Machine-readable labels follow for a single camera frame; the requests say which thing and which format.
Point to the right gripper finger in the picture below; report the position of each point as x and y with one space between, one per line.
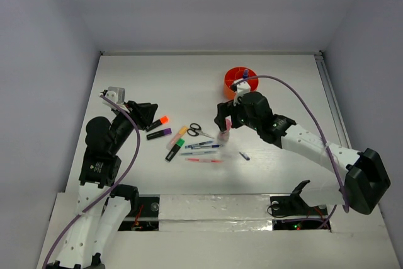
234 116
220 119

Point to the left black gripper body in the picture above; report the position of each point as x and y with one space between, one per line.
135 112

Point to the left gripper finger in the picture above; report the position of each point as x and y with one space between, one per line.
146 120
147 110

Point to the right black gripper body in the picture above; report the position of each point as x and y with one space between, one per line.
248 121

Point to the orange capped black highlighter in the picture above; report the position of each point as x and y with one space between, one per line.
163 120

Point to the purple capped black highlighter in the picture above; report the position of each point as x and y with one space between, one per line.
159 133

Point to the pink capped clear tube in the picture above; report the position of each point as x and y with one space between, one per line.
224 136

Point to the black handled scissors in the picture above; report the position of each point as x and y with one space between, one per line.
195 130

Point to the small blue spray bottle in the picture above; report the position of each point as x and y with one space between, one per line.
245 73

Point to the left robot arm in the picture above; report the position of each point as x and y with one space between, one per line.
102 200

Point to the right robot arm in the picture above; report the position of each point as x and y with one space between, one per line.
361 176

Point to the dark blue ballpoint pen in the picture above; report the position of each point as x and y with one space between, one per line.
213 146

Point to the green capped black highlighter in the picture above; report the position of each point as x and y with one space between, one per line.
174 150

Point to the orange round desk organizer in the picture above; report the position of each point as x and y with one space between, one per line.
234 75

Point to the blue gel pen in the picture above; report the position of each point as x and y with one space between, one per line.
199 144

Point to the small blue pen cap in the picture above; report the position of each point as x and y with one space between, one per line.
245 156

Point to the light blue clear pen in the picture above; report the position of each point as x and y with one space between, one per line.
197 153

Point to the red clear pen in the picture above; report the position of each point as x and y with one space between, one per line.
197 160

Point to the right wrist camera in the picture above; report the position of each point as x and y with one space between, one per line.
240 87

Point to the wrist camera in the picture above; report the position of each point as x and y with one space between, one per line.
114 94
240 87

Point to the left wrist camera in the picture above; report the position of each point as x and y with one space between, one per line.
114 94

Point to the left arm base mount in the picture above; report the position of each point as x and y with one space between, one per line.
126 210

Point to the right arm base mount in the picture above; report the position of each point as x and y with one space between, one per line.
291 213

